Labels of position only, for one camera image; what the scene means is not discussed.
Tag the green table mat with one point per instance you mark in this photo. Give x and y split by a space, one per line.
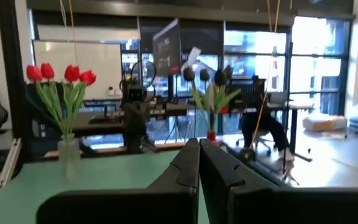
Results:
110 174

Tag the silver bracket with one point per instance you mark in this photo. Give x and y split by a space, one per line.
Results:
11 161

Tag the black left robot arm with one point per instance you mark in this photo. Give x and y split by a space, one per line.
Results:
134 124

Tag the whiteboard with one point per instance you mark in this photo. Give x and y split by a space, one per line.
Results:
98 68

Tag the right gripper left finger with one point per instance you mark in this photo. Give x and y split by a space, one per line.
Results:
166 202

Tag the large window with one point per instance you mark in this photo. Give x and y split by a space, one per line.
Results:
315 74

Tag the black artificial tulip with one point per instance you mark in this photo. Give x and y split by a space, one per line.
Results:
228 71

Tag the red ribbed vase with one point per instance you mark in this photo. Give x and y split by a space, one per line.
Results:
211 136

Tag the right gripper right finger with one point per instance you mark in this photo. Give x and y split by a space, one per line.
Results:
244 202

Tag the grey desk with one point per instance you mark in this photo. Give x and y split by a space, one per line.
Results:
104 119

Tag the tilted black monitor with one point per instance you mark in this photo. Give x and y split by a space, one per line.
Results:
166 46

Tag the clear glass vase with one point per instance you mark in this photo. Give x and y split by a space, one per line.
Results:
69 155

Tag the white desk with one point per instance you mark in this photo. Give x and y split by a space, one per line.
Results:
300 105

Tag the black mesh chair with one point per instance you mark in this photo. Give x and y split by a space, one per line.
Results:
247 93

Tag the tulip bunch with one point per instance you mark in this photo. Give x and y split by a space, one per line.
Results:
189 74
204 74

